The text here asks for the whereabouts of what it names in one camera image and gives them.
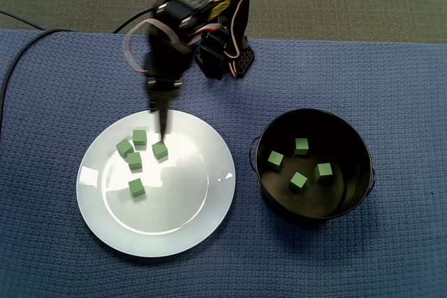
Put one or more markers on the green cube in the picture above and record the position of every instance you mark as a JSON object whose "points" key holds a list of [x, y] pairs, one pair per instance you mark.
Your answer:
{"points": [[298, 181], [301, 146], [159, 149], [134, 160], [323, 172], [124, 147], [139, 136], [136, 187], [275, 160]]}

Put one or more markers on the blue woven mat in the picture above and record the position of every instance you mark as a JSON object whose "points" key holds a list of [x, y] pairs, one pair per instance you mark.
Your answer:
{"points": [[349, 259]]}

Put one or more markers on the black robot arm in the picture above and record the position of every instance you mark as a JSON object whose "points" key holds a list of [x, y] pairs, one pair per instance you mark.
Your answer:
{"points": [[195, 1]]}

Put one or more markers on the black metal bucket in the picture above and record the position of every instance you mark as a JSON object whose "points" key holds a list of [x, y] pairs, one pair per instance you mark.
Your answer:
{"points": [[314, 203]]}

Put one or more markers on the white round plate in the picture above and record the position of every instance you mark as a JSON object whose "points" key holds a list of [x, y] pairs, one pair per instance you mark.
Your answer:
{"points": [[157, 221]]}

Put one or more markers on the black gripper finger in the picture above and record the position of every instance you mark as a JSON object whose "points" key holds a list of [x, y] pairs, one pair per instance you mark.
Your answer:
{"points": [[163, 120]]}

